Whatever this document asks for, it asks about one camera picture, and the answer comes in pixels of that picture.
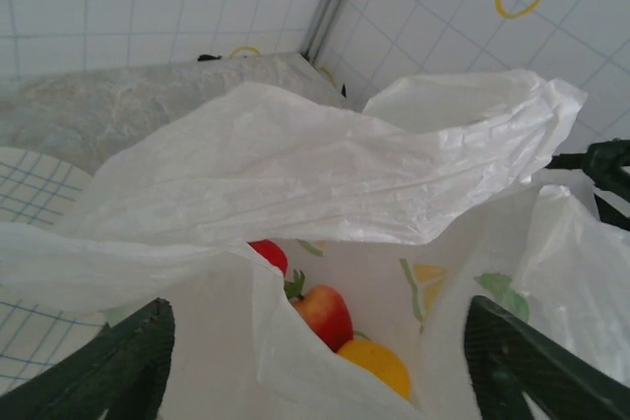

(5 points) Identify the yellow toy apple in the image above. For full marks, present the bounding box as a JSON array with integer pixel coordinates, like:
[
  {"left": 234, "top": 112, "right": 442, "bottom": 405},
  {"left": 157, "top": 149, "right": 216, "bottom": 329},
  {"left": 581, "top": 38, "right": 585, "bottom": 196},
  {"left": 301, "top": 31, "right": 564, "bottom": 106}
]
[{"left": 337, "top": 338, "right": 411, "bottom": 401}]

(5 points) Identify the white grid pattern plate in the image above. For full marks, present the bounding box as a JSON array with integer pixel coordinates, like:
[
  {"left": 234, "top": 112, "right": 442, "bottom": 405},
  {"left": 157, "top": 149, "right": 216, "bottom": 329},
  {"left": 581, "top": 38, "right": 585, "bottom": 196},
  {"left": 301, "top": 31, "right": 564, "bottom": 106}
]
[{"left": 0, "top": 147, "right": 109, "bottom": 394}]

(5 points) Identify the white lemon print plastic bag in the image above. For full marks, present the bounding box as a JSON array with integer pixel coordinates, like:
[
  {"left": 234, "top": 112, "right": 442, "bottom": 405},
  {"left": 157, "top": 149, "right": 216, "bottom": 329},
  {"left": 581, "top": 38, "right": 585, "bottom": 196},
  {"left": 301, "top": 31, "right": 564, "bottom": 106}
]
[{"left": 0, "top": 68, "right": 630, "bottom": 420}]

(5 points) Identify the red toy strawberry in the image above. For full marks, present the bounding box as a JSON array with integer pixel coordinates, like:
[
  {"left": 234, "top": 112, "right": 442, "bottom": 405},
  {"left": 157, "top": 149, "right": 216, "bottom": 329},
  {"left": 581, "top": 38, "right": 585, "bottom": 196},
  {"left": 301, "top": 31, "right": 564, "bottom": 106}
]
[{"left": 283, "top": 270, "right": 355, "bottom": 353}]

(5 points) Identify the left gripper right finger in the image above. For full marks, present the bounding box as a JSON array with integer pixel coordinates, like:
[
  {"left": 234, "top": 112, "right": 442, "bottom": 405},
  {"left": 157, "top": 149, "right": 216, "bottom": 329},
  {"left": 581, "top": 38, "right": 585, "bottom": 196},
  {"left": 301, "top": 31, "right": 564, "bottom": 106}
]
[{"left": 464, "top": 294, "right": 630, "bottom": 420}]

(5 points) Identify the aluminium corner post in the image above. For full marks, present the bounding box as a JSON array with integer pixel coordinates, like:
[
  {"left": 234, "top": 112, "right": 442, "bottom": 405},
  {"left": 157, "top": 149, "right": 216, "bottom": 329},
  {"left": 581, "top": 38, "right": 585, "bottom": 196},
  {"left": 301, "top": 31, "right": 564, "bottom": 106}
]
[{"left": 298, "top": 0, "right": 368, "bottom": 63}]

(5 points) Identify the glossy red round fruit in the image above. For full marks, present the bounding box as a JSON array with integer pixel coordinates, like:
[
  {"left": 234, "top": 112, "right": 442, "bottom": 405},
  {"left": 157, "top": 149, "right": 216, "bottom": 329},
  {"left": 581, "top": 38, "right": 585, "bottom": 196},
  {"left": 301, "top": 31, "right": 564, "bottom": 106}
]
[{"left": 247, "top": 238, "right": 289, "bottom": 276}]

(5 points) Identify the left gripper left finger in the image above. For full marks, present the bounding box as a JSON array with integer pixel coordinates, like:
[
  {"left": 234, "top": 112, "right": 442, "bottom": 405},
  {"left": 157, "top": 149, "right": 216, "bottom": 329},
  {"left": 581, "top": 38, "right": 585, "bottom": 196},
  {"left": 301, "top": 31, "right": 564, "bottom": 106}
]
[{"left": 0, "top": 296, "right": 177, "bottom": 420}]

